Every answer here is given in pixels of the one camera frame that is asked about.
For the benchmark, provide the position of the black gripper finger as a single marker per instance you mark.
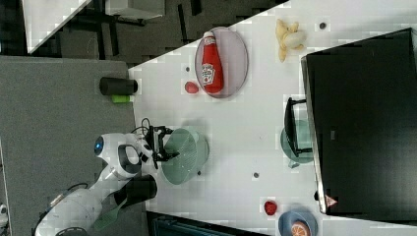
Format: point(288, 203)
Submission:
point(165, 156)
point(163, 130)

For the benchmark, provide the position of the green plastic strainer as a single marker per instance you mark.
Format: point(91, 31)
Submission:
point(192, 153)

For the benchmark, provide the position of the green clamp knob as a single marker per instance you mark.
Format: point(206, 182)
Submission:
point(122, 98)

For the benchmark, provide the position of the green plastic mug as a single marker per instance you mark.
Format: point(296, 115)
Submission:
point(296, 143)

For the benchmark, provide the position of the toy orange slice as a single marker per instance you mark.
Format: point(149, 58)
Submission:
point(299, 228)

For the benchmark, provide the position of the black toaster oven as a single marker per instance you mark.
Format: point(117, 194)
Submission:
point(361, 104)

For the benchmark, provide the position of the dark red toy strawberry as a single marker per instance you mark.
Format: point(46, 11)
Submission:
point(270, 207)

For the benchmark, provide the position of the pink toy strawberry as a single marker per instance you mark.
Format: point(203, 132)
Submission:
point(191, 87)

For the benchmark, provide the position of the red plush ketchup bottle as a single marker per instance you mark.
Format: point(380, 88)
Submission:
point(212, 72)

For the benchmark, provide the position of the purple round plate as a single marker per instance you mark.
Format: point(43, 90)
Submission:
point(234, 61)

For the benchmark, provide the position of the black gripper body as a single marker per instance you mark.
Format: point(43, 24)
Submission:
point(155, 141)

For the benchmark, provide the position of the plush peeled banana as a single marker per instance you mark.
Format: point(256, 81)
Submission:
point(289, 38)

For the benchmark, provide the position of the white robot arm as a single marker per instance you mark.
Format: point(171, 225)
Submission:
point(75, 212)

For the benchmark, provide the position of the blue bowl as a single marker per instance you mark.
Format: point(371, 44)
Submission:
point(289, 217)

